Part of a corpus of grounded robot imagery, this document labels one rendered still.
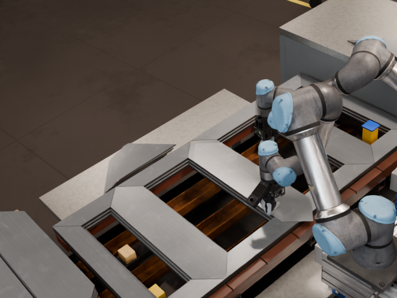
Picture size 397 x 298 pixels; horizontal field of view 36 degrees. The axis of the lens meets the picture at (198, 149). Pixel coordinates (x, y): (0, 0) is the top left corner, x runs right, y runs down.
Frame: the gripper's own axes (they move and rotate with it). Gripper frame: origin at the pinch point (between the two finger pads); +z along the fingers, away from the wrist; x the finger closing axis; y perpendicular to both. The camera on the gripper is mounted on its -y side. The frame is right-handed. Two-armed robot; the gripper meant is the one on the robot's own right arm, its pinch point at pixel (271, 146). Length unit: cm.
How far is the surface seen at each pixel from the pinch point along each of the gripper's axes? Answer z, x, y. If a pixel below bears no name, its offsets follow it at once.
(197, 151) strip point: 5.6, -28.3, 21.5
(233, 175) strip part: 5.6, -3.2, 21.5
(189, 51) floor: 90, -222, -122
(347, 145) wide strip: 5.7, 20.6, -28.0
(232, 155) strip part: 5.6, -13.6, 12.2
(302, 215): 5.6, 35.6, 18.8
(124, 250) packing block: 9, -6, 81
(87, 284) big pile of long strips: 6, 1, 102
